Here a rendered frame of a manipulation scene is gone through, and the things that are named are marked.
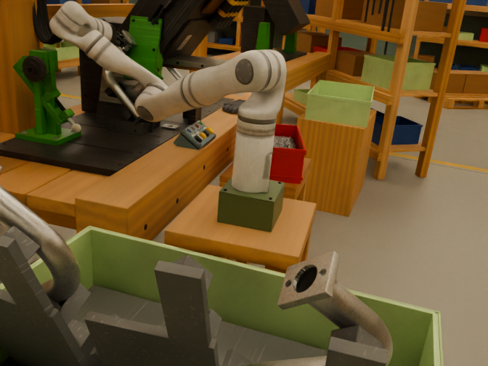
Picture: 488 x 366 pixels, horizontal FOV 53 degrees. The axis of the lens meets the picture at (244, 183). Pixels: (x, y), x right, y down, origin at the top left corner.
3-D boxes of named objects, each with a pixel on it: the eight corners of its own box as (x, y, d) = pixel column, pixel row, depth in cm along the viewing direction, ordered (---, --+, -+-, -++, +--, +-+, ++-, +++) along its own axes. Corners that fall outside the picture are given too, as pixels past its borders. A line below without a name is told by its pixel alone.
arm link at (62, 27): (41, 26, 132) (83, 63, 135) (62, 1, 129) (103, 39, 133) (50, 25, 138) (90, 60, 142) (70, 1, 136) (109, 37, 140)
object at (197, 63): (229, 68, 189) (230, 60, 188) (216, 73, 175) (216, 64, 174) (137, 57, 198) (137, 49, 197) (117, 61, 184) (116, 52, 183)
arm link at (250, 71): (185, 109, 125) (213, 105, 132) (262, 88, 106) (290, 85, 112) (178, 73, 124) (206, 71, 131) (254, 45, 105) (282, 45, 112)
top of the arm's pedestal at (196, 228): (315, 216, 139) (316, 202, 138) (297, 272, 110) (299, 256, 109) (207, 196, 146) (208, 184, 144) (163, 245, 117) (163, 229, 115)
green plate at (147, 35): (163, 84, 176) (171, 23, 173) (153, 81, 168) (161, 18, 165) (134, 80, 178) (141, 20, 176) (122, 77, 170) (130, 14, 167)
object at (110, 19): (158, 102, 213) (160, 20, 201) (123, 118, 186) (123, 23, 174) (120, 97, 218) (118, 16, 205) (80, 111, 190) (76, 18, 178)
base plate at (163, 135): (234, 102, 234) (234, 98, 234) (117, 178, 135) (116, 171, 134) (153, 91, 244) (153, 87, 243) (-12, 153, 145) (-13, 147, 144)
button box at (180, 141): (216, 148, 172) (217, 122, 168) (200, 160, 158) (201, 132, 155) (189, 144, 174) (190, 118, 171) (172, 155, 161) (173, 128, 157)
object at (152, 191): (270, 124, 254) (273, 95, 249) (128, 265, 119) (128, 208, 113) (243, 120, 257) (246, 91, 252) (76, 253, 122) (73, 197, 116)
